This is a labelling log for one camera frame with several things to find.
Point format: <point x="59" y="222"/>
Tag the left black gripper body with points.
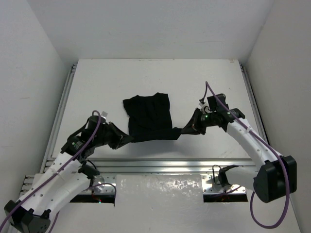
<point x="112" y="135"/>

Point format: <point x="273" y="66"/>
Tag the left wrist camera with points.
<point x="93" y="121"/>

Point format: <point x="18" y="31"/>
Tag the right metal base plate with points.
<point x="209" y="187"/>

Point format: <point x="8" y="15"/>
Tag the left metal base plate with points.
<point x="101" y="185"/>

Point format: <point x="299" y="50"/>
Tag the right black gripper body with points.
<point x="207" y="120"/>

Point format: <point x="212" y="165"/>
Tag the black t shirt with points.
<point x="150" y="118"/>

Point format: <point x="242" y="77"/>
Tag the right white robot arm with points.
<point x="267" y="180"/>

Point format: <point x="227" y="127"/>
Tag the aluminium rail frame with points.
<point x="103" y="84"/>

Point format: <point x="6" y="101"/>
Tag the metal base plate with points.
<point x="209" y="187"/>
<point x="101" y="185"/>

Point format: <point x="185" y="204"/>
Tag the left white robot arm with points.
<point x="68" y="176"/>

